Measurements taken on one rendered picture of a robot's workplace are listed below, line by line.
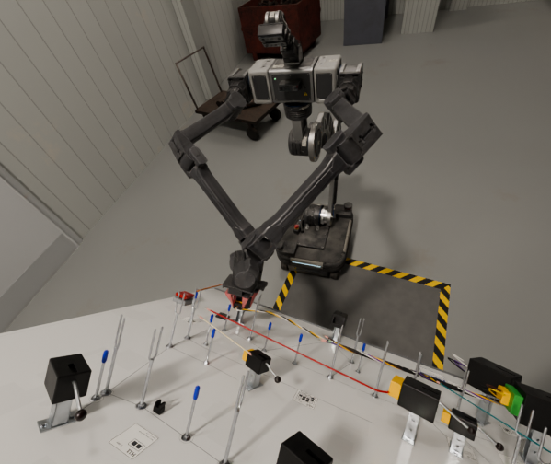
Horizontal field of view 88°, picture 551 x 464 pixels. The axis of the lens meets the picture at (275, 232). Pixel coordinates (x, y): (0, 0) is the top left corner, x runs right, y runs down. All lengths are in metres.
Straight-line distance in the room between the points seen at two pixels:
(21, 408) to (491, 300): 2.41
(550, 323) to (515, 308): 0.18
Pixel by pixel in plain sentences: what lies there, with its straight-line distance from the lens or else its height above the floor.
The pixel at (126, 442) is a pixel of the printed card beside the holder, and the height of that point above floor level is 1.53.
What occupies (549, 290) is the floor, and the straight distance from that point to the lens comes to 2.71.
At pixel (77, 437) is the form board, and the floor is 1.56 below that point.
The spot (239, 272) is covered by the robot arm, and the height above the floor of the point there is 1.37.
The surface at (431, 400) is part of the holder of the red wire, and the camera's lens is 0.70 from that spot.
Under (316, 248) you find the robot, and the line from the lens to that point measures 2.17.
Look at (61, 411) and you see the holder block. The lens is 0.58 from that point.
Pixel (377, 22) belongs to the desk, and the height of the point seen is 0.32.
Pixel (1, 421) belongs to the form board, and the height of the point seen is 1.59.
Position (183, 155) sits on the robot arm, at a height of 1.46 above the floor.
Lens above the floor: 2.01
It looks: 49 degrees down
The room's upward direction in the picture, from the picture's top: 14 degrees counter-clockwise
